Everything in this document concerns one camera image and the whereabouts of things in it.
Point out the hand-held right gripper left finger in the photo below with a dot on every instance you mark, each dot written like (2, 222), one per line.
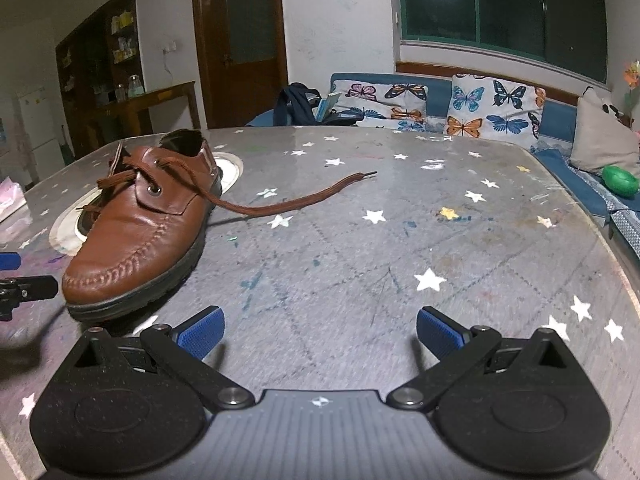
(202, 332)

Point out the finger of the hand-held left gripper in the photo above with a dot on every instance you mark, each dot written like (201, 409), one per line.
(10, 260)
(35, 286)

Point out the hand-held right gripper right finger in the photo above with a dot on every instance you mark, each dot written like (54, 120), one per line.
(440, 332)

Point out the brown leather shoe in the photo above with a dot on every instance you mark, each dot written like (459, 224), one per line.
(130, 240)

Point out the brown shoelace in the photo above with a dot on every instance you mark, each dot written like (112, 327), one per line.
(280, 206)

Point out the grey star-print tablecloth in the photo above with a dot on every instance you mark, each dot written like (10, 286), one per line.
(350, 260)

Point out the round built-in induction cooktop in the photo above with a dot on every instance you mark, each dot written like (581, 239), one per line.
(230, 172)

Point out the small glass jar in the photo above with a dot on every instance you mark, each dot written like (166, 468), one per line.
(120, 92)

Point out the wooden shelf cabinet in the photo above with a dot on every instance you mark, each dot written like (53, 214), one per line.
(85, 60)

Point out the wooden side table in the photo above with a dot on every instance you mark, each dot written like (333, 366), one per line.
(150, 97)

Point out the large glass jar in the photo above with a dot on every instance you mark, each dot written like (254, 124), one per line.
(136, 86)

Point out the butterfly print cushion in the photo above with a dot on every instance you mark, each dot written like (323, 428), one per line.
(385, 95)
(490, 105)

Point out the blue sofa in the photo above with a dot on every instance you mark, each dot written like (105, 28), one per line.
(440, 92)

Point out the beige cushion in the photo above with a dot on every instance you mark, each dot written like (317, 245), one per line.
(600, 145)

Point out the dark blue backpack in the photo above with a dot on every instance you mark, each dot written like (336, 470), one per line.
(297, 105)

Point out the brown wooden door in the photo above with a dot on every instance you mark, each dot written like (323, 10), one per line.
(240, 85)

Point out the light blue book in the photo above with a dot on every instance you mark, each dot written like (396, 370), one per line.
(327, 105)

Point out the panda plush toy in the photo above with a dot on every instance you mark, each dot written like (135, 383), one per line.
(610, 110)

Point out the orange paper flower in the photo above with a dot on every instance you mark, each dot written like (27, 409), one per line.
(632, 72)

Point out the green-framed window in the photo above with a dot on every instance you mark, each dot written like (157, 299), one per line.
(500, 10)

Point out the white wall socket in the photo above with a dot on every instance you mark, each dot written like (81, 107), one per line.
(170, 47)

